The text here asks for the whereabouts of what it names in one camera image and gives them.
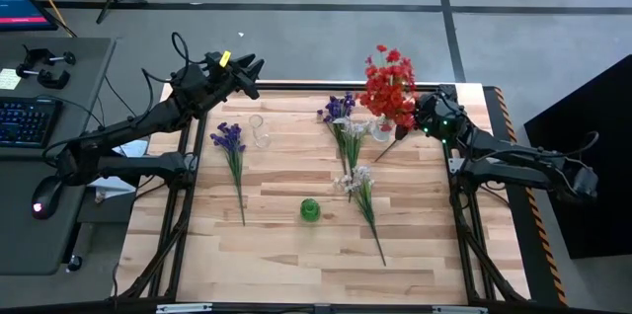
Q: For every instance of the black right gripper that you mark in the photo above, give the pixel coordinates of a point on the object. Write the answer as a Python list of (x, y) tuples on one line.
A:
[(437, 114)]

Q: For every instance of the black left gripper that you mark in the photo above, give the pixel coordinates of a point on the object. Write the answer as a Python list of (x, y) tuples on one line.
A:
[(222, 77)]

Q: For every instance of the red artificial flower bunch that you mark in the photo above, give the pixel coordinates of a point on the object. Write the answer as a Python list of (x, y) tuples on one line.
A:
[(395, 67), (382, 102)]

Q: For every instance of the purple artificial flower bunch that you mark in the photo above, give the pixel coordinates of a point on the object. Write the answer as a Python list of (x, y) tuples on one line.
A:
[(229, 138), (338, 106)]

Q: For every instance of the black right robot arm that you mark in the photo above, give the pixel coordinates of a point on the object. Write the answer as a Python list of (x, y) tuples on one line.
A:
[(513, 166)]

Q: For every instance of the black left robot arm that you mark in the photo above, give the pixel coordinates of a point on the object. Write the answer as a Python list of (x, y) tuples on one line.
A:
[(128, 126)]

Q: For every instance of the clear ribbed glass vase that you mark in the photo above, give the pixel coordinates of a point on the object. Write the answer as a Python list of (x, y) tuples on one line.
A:
[(379, 132)]

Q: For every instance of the green glass vase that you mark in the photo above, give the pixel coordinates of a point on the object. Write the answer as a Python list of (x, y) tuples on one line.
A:
[(310, 210)]

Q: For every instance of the yellow tag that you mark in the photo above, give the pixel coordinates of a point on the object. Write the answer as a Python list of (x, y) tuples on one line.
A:
[(225, 58)]

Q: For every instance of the clear smooth glass carafe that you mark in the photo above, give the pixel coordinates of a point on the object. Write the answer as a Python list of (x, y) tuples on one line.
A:
[(260, 138)]

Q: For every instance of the white paper sheet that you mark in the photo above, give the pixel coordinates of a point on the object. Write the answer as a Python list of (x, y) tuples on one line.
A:
[(135, 148)]

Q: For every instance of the black orange hazard strip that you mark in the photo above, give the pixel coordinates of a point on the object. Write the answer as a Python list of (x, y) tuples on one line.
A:
[(535, 215)]

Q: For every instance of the white folded paper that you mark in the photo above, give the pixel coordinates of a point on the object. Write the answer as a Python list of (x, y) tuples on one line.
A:
[(111, 191)]

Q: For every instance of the black C-clamp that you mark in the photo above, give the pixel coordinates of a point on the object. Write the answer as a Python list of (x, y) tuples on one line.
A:
[(69, 57), (54, 82)]

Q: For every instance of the black panel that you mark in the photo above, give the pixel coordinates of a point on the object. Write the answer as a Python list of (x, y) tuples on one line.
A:
[(592, 215)]

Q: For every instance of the black backlit keyboard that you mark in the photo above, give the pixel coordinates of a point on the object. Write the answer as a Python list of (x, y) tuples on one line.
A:
[(29, 121)]

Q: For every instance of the pale sticky note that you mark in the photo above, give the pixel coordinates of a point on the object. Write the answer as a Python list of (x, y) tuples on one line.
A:
[(9, 79)]

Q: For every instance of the black computer mouse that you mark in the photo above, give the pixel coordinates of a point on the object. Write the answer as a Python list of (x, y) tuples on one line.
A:
[(44, 203)]

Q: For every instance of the black round knob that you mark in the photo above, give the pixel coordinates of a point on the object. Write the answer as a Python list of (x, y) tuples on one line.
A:
[(74, 263)]

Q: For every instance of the grey side desk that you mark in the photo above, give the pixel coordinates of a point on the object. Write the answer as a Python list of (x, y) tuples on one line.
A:
[(29, 245)]

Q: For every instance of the black aluminium table frame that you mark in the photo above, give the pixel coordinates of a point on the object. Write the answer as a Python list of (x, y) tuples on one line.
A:
[(296, 86)]

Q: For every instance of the silver metal bracket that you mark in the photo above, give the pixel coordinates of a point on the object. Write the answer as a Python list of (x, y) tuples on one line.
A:
[(459, 310), (182, 309)]

